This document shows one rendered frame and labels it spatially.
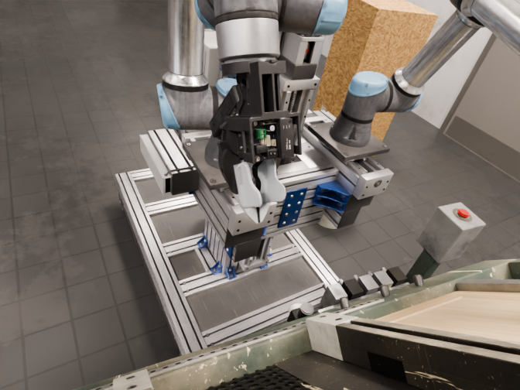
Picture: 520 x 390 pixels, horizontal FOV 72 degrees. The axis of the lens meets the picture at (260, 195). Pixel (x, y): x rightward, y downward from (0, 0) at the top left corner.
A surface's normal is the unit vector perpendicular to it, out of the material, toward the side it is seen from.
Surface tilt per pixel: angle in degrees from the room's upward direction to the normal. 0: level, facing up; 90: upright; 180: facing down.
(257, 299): 0
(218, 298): 0
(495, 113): 90
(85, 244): 0
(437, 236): 90
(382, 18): 90
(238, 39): 71
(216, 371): 37
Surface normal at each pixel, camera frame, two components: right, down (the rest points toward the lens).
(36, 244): 0.16, -0.76
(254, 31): 0.21, 0.25
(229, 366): 0.36, -0.22
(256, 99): -0.86, 0.20
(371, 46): 0.32, 0.64
